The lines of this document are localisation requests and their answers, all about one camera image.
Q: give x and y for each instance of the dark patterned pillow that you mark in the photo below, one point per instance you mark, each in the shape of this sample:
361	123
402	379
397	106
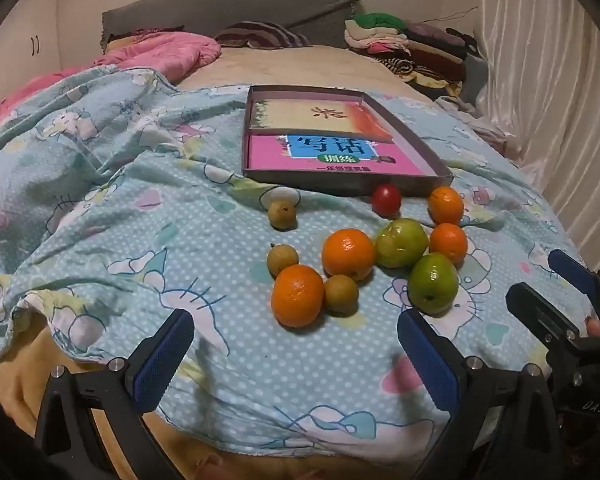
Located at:
145	31

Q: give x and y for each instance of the white cloth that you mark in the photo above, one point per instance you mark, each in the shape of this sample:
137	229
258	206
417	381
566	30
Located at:
462	107

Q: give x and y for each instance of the yellow blanket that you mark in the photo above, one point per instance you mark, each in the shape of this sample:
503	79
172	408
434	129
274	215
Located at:
10	385

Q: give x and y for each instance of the shallow cardboard box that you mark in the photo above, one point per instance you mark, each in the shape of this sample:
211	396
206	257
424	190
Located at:
347	182

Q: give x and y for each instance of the red tomato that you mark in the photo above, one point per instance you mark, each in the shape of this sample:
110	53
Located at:
386	200

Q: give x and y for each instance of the large orange mandarin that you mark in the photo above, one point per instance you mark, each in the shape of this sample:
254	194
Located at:
348	254

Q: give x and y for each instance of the person's right hand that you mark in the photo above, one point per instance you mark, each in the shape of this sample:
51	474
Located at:
594	327

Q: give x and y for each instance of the grey headboard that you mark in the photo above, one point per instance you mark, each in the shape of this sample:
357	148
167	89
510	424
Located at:
205	10

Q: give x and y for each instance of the pile of folded clothes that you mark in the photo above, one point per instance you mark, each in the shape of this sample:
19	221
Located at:
405	55

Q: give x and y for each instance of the green jujube fruit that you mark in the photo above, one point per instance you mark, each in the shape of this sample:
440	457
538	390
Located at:
432	283
401	242

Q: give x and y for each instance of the grey cushion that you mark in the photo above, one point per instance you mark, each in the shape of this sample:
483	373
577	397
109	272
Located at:
476	80

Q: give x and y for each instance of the white satin curtain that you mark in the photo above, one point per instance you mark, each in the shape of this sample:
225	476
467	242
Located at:
540	85

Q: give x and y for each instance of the pink quilt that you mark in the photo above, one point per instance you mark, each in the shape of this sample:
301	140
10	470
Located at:
170	50

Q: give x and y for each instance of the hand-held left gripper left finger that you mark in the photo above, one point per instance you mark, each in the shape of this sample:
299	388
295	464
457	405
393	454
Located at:
162	360

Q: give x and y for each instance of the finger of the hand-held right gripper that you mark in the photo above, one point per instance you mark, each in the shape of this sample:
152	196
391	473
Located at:
572	270
540	315

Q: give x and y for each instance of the striped pillow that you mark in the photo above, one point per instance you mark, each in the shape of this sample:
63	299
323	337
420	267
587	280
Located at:
260	35

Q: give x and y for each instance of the pink floral cloth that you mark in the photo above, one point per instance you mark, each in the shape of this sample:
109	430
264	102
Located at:
492	139

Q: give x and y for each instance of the pink and blue book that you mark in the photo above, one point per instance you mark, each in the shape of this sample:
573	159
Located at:
265	152

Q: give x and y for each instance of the black bag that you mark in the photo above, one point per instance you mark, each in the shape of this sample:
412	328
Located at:
460	40

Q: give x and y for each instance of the white wardrobe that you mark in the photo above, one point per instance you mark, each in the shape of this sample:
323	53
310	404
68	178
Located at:
30	20

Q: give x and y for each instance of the blue cartoon printed blanket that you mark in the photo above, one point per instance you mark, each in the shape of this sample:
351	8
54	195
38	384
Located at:
130	220

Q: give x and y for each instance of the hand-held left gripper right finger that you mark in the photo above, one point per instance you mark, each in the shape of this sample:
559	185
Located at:
430	360

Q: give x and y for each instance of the beige and orange book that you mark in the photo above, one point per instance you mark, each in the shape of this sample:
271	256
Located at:
300	112

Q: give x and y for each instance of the beige bed sheet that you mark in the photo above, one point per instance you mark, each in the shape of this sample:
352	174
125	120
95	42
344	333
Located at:
280	65

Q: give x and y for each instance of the small brown fruit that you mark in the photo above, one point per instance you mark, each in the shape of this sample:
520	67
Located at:
282	214
341	294
282	260

